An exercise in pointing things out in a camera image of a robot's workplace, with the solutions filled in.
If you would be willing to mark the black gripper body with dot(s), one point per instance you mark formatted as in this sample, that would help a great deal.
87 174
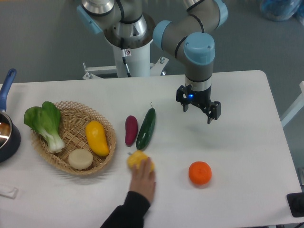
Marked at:
200 99

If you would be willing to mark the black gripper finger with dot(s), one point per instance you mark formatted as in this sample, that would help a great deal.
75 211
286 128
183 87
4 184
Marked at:
182 97
214 111

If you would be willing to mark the yellow bell pepper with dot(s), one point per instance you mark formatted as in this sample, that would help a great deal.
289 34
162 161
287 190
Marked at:
135 160

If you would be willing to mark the yellow mango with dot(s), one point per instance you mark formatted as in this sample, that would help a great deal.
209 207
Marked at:
96 138

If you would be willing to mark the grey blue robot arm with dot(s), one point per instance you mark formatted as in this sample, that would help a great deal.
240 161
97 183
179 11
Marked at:
130 32

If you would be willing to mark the black sleeved forearm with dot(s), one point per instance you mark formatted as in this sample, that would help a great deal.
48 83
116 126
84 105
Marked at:
130 214

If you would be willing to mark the woven wicker basket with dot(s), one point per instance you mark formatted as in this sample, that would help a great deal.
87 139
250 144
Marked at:
74 118

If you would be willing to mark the person's hand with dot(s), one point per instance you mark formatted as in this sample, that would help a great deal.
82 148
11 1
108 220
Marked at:
143 180

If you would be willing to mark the dark green cucumber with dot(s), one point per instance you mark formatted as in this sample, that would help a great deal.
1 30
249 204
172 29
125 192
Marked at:
146 129

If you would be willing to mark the purple sweet potato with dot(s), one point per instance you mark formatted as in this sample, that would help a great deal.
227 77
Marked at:
131 130

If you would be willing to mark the orange mandarin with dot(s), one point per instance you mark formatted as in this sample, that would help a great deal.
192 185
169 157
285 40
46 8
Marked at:
200 173

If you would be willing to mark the blue plastic bag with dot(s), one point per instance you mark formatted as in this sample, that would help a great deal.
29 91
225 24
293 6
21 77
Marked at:
282 10

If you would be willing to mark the black device at table corner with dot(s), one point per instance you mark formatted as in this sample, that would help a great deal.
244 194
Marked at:
296 204

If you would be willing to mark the round cream white cake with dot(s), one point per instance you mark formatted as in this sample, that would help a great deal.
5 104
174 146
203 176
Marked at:
80 159

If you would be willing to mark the green bok choy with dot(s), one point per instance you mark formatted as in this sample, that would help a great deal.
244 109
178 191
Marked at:
45 120

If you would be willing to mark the dark blue saucepan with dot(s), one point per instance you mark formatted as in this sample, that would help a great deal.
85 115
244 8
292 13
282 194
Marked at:
10 137

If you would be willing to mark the clear plastic piece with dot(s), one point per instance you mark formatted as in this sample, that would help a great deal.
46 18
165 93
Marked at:
8 191

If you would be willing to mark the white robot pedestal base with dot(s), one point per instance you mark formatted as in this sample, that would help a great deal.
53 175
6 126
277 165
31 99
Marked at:
128 63

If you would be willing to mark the white frame at right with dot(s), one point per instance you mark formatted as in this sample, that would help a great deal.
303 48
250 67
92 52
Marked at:
294 108

